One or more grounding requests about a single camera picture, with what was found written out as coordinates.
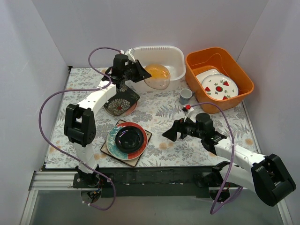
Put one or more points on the white plate in orange bin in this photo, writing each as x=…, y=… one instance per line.
x=200, y=77

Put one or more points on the black floral square plate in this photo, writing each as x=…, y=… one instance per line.
x=122, y=101

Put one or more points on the small grey white cup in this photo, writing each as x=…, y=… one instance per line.
x=185, y=96

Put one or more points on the floral patterned table mat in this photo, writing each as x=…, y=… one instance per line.
x=155, y=112

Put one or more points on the yellow dotted scalloped plate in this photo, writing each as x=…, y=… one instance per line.
x=158, y=71

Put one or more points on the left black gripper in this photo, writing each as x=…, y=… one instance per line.
x=135, y=71

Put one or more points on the red and teal round plate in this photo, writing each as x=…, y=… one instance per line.
x=126, y=141

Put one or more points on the orange plastic bin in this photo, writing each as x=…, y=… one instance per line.
x=219, y=59

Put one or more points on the white plastic bin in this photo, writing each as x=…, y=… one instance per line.
x=169, y=56

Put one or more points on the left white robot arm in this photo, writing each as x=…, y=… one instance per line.
x=114, y=95

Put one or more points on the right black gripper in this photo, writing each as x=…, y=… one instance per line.
x=181, y=129

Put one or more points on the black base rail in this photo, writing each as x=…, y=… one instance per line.
x=141, y=181

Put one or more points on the watermelon pattern round plate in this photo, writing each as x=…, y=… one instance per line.
x=220, y=87

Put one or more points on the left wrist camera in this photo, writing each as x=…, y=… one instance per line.
x=130, y=55

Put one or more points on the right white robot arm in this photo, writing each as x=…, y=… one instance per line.
x=267, y=176

